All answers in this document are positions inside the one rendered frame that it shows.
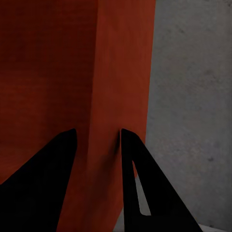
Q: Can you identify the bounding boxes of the storage box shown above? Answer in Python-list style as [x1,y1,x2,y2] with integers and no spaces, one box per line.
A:
[0,0,156,232]

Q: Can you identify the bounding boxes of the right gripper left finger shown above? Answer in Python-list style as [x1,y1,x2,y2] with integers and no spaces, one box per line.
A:
[0,129,77,232]

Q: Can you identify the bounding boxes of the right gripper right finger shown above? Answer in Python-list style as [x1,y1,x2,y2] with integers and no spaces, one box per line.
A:
[121,129,203,232]

